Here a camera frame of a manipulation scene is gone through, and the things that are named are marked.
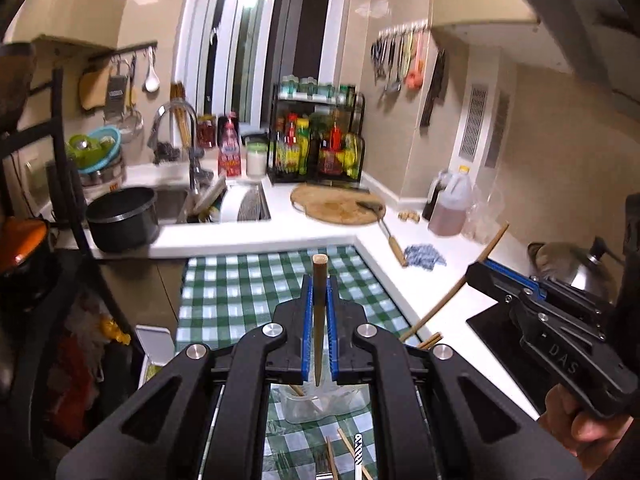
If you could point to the black spice rack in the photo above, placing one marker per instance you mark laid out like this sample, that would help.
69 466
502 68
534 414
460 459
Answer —
270 135

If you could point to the white plastic box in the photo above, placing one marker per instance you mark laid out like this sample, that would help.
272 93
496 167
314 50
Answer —
156 344

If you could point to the dark sauce bottle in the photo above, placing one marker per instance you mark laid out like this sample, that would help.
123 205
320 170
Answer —
431 200

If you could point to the red glass jar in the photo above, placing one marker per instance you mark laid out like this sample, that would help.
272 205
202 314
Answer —
206 131

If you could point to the white plate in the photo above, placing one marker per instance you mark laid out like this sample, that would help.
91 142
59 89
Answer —
210 199

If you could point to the hanging dark cleaver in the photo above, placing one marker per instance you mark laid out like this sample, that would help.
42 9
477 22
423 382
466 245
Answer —
432 90

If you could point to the hanging wooden board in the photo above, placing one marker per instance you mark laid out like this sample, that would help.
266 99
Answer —
94 89

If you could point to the yellow plastic bag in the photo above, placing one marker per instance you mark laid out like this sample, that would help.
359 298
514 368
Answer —
115 331

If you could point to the black metal shelf rack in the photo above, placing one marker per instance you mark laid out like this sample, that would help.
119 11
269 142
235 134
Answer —
55 125

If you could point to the white framed window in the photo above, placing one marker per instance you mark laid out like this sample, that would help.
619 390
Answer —
270 35

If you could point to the green white checked tablecloth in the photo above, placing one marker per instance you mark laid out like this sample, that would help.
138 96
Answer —
230 285

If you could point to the white jar with green lid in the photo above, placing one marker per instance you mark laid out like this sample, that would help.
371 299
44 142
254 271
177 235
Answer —
256 160

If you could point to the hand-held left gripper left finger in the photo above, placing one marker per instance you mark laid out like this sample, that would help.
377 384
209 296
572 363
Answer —
240 385

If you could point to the clear empty plastic bottle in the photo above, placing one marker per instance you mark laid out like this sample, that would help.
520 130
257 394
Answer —
484 215

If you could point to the steel kitchen sink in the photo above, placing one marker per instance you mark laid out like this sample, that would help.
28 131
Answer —
172 205

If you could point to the row of hanging kitchen tools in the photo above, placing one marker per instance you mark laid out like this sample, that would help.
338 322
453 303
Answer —
400 57

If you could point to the blue knitted dishcloth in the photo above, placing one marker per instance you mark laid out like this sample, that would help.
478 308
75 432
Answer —
424 256

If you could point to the black gas hob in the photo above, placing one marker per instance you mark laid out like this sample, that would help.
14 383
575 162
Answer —
495 345

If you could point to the chrome kitchen faucet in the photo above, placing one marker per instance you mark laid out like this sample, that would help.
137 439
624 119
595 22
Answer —
192 160

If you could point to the row of green lidded jars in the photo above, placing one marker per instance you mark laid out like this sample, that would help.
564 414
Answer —
315 89

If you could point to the garlic cloves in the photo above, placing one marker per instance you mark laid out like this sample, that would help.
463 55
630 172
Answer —
411 216

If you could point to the hanging metal grater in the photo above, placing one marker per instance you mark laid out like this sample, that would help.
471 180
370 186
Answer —
116 94

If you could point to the round wooden cutting board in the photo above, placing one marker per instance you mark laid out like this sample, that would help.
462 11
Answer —
335 203

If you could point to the person's right hand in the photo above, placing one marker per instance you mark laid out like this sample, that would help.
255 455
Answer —
565 422

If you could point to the steel wok with lid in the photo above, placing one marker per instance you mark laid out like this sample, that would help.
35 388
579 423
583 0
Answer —
575 267

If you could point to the black cooking pot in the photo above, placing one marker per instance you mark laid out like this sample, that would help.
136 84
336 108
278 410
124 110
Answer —
122 220

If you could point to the red dish soap bottle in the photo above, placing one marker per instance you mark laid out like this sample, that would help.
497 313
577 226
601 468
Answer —
229 152

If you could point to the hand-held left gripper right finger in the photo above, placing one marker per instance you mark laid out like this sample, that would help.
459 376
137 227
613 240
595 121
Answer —
400 385

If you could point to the clear plastic utensil holder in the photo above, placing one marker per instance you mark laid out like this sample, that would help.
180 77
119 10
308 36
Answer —
325 407

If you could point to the narrow white wall vent grille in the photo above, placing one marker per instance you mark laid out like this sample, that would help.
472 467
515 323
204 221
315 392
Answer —
497 130

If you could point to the bundle of brown chopsticks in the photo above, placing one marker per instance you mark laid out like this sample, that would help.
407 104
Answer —
181 115

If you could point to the large white wall vent grille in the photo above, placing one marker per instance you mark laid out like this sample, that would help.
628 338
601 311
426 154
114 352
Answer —
474 120

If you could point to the white perforated round dish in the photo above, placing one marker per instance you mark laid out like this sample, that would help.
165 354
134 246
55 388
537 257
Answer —
235 205

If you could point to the orange lidded pot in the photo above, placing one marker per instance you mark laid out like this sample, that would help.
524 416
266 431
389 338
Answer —
22 247

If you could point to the row of sauce bottles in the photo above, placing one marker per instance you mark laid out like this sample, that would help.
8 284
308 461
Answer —
315 142

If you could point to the dark scouring pad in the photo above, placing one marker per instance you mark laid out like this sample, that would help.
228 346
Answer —
167 151

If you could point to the cooking oil jug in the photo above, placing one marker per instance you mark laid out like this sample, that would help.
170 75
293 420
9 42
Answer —
452 205

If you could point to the hanging white ladle spoon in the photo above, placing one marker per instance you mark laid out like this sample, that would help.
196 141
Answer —
151 80

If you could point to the range hood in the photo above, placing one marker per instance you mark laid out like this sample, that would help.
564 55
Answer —
550 0

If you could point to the teal basin with green colander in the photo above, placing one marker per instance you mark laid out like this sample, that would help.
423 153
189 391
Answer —
97 147

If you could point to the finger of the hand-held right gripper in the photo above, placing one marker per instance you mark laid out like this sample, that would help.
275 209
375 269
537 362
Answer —
520 276
492 282

